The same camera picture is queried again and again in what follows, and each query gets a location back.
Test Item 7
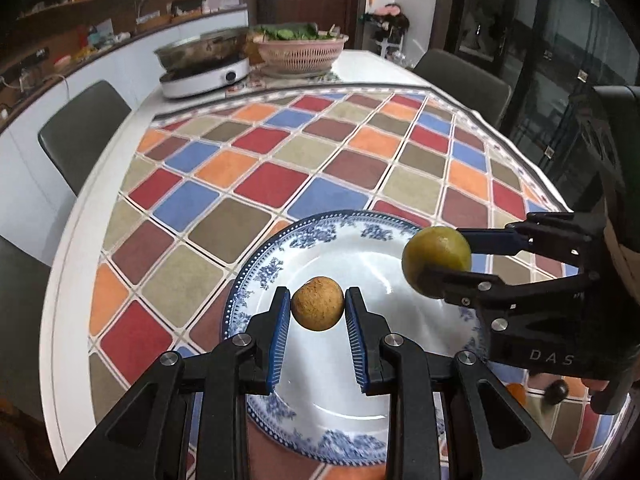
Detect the right dark chair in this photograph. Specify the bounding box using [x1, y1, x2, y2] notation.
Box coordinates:
[412, 49, 512, 128]

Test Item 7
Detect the person right hand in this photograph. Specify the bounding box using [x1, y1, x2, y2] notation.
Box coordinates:
[527, 368, 614, 395]

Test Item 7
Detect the blue white porcelain plate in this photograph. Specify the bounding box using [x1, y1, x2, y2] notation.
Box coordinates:
[222, 210, 486, 466]

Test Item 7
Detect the far left dark chair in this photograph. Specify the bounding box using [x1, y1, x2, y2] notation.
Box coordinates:
[38, 80, 131, 195]

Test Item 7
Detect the green pear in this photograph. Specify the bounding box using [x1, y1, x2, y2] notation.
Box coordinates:
[401, 226, 472, 299]

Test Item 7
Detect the brown kiwi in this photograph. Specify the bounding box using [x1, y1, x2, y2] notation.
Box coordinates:
[291, 276, 344, 332]

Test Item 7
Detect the small orange tangerine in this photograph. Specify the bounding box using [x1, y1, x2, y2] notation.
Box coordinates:
[506, 382, 527, 408]

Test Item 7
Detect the dark plum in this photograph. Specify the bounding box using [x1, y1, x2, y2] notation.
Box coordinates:
[544, 379, 570, 405]

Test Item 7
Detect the dark chair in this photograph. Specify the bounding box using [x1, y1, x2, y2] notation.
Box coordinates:
[38, 80, 131, 195]
[0, 238, 50, 420]
[412, 49, 512, 128]

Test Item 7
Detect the steel pan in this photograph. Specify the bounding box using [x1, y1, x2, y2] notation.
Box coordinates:
[154, 27, 250, 72]

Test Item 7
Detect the pink basket with greens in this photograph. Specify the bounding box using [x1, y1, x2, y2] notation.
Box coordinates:
[250, 23, 349, 78]

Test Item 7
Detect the white induction cooker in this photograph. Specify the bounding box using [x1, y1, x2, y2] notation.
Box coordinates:
[160, 55, 250, 100]

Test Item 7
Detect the near left dark chair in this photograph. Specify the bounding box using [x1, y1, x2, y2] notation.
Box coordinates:
[0, 238, 50, 420]

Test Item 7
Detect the stroller with pink toy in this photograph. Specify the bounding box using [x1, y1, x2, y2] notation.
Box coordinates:
[362, 3, 410, 58]

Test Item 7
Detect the colourful checkered table mat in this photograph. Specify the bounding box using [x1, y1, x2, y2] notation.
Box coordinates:
[89, 87, 559, 418]

